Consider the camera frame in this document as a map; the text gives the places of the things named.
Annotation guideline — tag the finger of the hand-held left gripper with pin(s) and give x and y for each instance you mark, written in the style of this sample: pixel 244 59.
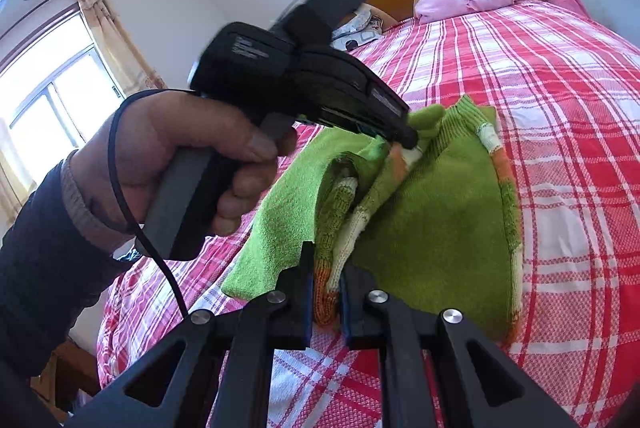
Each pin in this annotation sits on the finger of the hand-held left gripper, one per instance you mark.
pixel 390 113

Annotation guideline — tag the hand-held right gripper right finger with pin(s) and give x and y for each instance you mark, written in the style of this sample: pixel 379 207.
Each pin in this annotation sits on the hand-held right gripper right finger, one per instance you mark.
pixel 346 305

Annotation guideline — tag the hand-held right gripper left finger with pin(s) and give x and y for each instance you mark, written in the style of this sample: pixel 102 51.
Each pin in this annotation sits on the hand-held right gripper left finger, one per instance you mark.
pixel 309 303

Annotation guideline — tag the green knitted sweater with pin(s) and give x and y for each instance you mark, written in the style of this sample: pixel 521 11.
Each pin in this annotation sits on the green knitted sweater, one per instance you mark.
pixel 440 218

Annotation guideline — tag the person's left forearm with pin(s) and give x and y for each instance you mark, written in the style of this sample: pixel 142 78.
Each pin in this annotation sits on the person's left forearm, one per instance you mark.
pixel 40 258

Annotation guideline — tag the person's left hand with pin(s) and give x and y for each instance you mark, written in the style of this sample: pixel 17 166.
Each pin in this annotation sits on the person's left hand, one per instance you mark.
pixel 150 143

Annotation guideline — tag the grey patterned pillow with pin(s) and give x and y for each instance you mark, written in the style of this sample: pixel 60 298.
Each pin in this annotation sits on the grey patterned pillow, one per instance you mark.
pixel 360 30

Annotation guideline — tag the yellow patterned curtain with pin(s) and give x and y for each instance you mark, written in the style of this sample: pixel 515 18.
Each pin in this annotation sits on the yellow patterned curtain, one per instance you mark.
pixel 115 38
pixel 12 178

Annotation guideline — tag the red plaid bed blanket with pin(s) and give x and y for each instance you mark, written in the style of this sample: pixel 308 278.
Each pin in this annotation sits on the red plaid bed blanket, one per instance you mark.
pixel 550 108

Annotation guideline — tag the small pink cushion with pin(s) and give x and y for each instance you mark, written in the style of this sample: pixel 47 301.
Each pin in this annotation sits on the small pink cushion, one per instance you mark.
pixel 567 2

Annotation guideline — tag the large side window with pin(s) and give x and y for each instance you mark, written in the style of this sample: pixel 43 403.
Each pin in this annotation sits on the large side window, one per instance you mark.
pixel 50 98

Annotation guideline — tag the brown wooden furniture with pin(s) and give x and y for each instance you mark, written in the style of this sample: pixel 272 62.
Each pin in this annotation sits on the brown wooden furniture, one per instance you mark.
pixel 65 373

